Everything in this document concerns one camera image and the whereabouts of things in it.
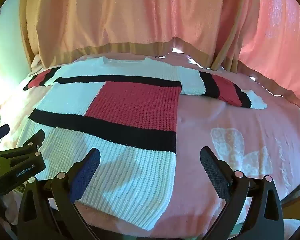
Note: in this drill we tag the pink curtain panel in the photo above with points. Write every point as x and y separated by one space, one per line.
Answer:
130 12
277 30

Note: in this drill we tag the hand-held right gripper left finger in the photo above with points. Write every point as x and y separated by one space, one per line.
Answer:
86 172

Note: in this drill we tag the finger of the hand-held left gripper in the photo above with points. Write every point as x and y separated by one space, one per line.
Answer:
36 138
1 130

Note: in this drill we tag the white knitted garment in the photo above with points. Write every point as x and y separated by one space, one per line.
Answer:
130 105

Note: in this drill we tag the pink floral blanket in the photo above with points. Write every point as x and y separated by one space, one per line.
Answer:
240 125

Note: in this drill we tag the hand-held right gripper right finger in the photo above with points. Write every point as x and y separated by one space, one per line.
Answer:
215 172

